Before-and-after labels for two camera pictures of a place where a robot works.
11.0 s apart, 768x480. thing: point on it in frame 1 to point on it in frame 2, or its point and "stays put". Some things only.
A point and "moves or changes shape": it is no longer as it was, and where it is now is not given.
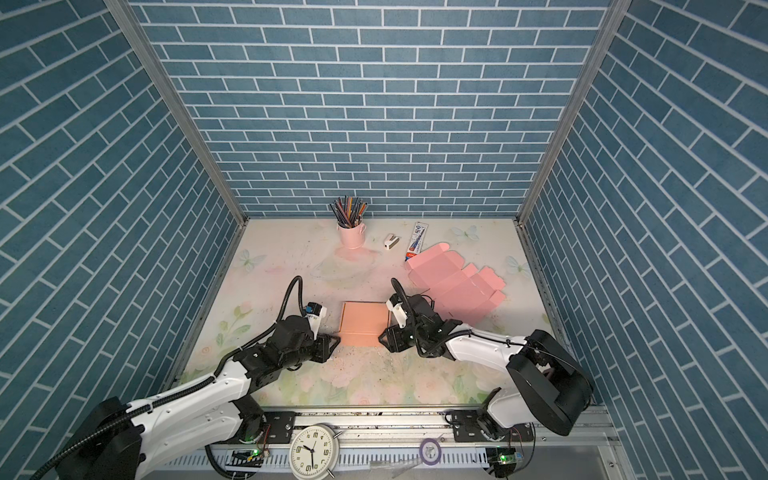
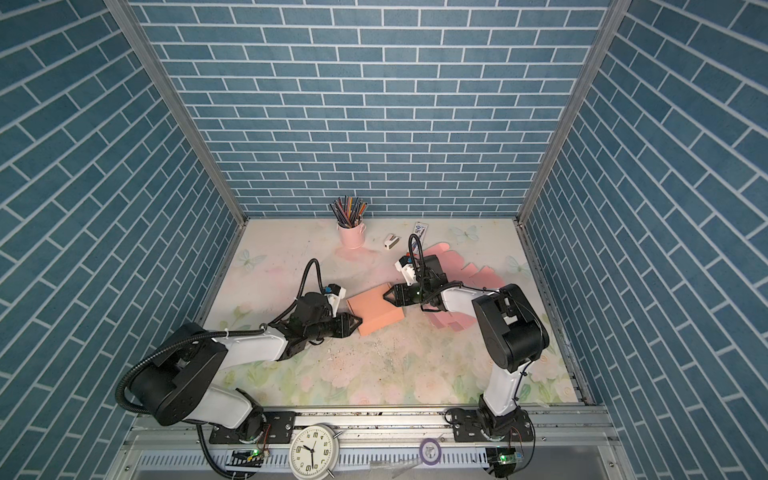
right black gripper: [394, 341] to [401, 292]
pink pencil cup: [352, 238] stays put
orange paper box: [362, 323] moves or changes shape
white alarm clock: [314, 451] stays put
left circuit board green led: [245, 458] stays put
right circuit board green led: [502, 459] stays put
